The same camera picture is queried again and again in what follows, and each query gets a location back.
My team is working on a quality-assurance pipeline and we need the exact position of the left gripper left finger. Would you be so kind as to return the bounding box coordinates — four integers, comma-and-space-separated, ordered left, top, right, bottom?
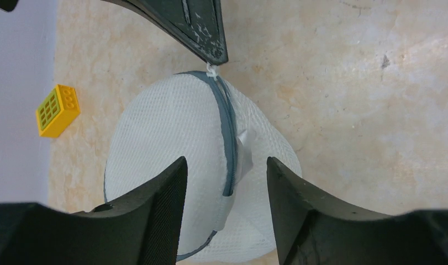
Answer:
0, 157, 187, 264

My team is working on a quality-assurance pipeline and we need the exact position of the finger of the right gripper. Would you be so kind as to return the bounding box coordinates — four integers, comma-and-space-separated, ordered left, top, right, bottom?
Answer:
110, 0, 229, 66

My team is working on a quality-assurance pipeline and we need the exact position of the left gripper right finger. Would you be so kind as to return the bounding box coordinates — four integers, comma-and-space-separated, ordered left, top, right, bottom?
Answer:
267, 157, 448, 264

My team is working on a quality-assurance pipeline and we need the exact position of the yellow toy brick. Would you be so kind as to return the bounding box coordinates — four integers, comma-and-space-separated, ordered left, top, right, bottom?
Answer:
35, 84, 81, 138

